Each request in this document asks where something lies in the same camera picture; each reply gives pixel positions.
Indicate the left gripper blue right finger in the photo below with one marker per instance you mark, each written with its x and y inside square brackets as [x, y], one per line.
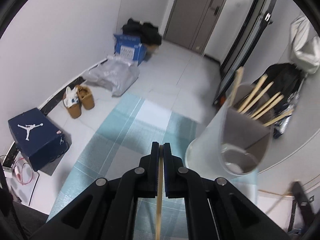
[169, 172]

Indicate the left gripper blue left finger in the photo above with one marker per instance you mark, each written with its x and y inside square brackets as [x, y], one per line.
[152, 183]

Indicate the white utensil holder cup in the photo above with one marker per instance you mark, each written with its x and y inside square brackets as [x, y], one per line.
[233, 144]

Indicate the wooden chopstick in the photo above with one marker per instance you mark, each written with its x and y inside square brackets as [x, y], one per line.
[278, 118]
[253, 92]
[256, 99]
[159, 194]
[237, 81]
[265, 105]

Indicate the teal plaid tablecloth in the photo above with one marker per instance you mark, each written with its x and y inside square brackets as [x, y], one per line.
[117, 146]

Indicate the grey plastic bag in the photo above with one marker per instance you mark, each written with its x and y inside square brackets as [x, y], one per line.
[116, 74]

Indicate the navy Jordan shoe box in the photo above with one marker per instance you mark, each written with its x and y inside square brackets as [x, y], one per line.
[38, 139]

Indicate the blue cardboard box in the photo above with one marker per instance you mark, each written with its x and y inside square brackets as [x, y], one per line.
[130, 48]

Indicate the black clothes pile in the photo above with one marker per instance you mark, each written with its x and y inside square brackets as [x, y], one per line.
[148, 33]

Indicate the black hanging jacket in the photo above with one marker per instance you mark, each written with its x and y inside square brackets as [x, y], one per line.
[286, 78]

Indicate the brown entrance door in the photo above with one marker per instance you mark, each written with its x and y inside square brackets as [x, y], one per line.
[190, 23]

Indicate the white hanging bag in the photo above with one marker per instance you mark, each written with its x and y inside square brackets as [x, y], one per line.
[304, 51]

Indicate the black framed glass door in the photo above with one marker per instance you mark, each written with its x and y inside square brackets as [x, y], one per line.
[256, 21]

